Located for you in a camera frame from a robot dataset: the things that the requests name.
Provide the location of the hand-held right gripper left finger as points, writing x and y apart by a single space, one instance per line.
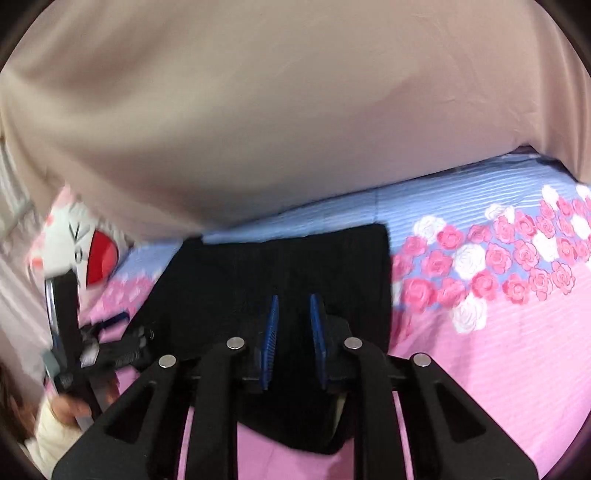
269 341

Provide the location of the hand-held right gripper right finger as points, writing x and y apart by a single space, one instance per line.
318 341

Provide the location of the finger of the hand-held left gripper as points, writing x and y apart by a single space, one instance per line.
136 348
115 320

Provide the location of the black pants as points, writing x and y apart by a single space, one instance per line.
277 263

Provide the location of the person's left hand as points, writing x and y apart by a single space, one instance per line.
69 408

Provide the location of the cartoon cat pillow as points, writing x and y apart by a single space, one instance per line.
74 230

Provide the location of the pink rose blanket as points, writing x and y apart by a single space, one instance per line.
485 346

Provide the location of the beige curtain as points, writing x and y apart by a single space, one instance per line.
277 115

